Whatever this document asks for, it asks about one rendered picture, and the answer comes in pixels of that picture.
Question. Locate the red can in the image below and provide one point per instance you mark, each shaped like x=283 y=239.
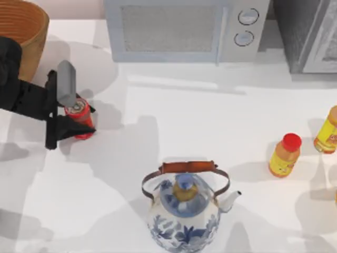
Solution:
x=83 y=114

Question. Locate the pale grey rounded box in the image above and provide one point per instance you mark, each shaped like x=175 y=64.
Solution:
x=66 y=81

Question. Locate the microwave oven door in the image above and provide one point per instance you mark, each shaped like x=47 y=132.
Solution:
x=168 y=29

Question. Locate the yellow bottle red cap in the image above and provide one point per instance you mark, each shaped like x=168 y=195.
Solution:
x=284 y=158

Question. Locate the microwave knob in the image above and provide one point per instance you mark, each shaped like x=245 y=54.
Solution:
x=248 y=16
x=244 y=38

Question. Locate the round wooden basket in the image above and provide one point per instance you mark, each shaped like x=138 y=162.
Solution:
x=34 y=50

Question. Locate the pale microwave oven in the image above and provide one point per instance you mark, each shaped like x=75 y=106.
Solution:
x=247 y=55

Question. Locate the yellow bottle tan cap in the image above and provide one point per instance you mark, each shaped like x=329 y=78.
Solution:
x=329 y=131

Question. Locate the grey cabinet door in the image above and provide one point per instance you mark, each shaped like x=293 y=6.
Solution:
x=325 y=39

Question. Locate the blue and white teapot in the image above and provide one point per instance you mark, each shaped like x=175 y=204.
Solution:
x=181 y=224

